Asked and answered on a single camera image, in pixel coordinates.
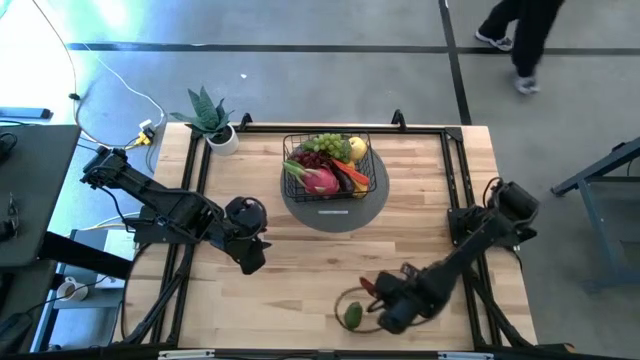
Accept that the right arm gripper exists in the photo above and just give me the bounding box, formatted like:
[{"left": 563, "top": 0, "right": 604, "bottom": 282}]
[{"left": 368, "top": 269, "right": 419, "bottom": 314}]

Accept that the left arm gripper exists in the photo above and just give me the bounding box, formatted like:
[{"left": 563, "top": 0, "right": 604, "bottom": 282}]
[{"left": 232, "top": 232, "right": 273, "bottom": 277}]

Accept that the pink dragon fruit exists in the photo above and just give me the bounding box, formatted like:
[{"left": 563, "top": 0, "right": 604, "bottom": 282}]
[{"left": 282, "top": 159, "right": 342, "bottom": 197}]

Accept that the purple eggplant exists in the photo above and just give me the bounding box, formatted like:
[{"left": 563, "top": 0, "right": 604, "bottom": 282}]
[{"left": 329, "top": 162, "right": 355, "bottom": 194}]

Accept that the red grape bunch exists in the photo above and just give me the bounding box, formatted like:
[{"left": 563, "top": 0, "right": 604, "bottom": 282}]
[{"left": 291, "top": 149, "right": 329, "bottom": 171}]

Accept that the green grape bunch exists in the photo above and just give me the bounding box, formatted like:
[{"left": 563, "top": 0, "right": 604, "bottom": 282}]
[{"left": 301, "top": 132, "right": 353, "bottom": 164}]

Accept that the yellow round fruit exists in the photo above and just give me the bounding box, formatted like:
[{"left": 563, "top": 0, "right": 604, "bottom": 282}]
[{"left": 348, "top": 135, "right": 369, "bottom": 162}]

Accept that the green avocado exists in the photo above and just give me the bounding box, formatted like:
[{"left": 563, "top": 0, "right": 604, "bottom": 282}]
[{"left": 343, "top": 301, "right": 364, "bottom": 331}]

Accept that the grey round woven placemat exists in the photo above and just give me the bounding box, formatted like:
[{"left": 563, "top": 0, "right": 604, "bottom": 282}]
[{"left": 279, "top": 149, "right": 392, "bottom": 234}]

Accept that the snake plant in white pot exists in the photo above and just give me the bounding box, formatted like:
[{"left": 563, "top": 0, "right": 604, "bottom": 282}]
[{"left": 169, "top": 85, "right": 240, "bottom": 157}]

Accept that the black desk crossbar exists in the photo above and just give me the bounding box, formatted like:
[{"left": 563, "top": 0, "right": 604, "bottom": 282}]
[{"left": 38, "top": 231, "right": 134, "bottom": 281}]

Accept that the white mug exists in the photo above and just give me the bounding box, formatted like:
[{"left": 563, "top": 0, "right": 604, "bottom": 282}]
[{"left": 56, "top": 276, "right": 90, "bottom": 303}]

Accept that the black desk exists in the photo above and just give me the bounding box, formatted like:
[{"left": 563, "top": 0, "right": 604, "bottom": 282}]
[{"left": 0, "top": 123, "right": 82, "bottom": 269}]

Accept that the person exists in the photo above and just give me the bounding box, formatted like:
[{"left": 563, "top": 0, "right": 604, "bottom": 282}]
[{"left": 473, "top": 0, "right": 566, "bottom": 96}]

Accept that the black wire basket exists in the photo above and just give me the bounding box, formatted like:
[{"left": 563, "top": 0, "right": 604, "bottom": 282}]
[{"left": 282, "top": 131, "right": 378, "bottom": 204}]

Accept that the black aluminium table frame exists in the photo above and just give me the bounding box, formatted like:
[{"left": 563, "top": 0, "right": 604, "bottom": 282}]
[{"left": 113, "top": 108, "right": 576, "bottom": 360}]

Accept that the yellow cable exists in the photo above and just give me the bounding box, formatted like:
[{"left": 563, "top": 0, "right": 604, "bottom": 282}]
[{"left": 30, "top": 0, "right": 137, "bottom": 151}]

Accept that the white cable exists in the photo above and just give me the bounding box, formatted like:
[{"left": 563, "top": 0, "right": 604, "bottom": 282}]
[{"left": 82, "top": 42, "right": 167, "bottom": 126}]

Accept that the blue metal table frame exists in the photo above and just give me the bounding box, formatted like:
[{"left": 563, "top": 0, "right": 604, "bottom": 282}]
[{"left": 549, "top": 135, "right": 640, "bottom": 294}]

